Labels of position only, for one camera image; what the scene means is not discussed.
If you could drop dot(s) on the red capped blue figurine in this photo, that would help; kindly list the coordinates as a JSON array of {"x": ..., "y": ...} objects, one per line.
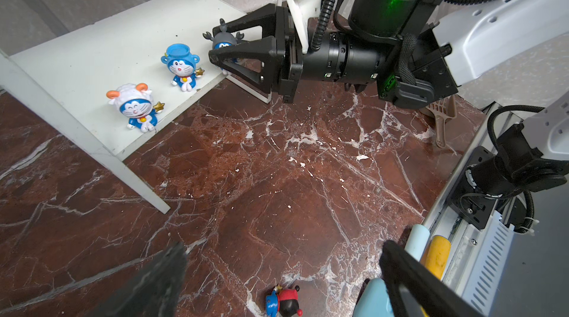
[{"x": 283, "y": 301}]

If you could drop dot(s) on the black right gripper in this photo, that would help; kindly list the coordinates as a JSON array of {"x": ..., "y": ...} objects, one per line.
[{"x": 266, "y": 63}]

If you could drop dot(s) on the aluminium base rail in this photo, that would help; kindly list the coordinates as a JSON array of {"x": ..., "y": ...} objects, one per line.
[{"x": 477, "y": 257}]

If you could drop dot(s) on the blue-capped small figurine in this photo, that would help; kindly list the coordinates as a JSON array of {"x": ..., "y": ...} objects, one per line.
[{"x": 183, "y": 65}]

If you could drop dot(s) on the light blue toy shovel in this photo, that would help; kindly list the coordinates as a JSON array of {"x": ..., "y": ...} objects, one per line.
[{"x": 375, "y": 299}]

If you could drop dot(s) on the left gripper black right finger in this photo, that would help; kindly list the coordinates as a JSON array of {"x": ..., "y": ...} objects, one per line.
[{"x": 427, "y": 296}]

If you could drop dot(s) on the yellow toy shovel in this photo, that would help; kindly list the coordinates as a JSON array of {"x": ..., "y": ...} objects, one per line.
[{"x": 436, "y": 255}]

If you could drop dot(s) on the pink white small figurine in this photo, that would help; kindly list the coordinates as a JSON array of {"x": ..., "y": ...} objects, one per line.
[{"x": 135, "y": 101}]

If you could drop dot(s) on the grey blue small figurine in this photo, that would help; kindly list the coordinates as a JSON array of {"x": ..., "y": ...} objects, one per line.
[{"x": 223, "y": 38}]

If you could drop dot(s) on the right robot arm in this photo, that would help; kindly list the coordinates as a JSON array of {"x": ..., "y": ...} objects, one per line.
[{"x": 416, "y": 52}]

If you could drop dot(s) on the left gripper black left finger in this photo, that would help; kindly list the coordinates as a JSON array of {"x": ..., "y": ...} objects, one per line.
[{"x": 153, "y": 291}]

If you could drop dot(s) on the brown plastic toy rake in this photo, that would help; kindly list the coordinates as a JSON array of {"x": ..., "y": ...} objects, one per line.
[{"x": 441, "y": 111}]

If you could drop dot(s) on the white two-tier metal shelf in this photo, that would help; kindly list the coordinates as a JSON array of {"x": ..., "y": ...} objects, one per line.
[{"x": 64, "y": 81}]

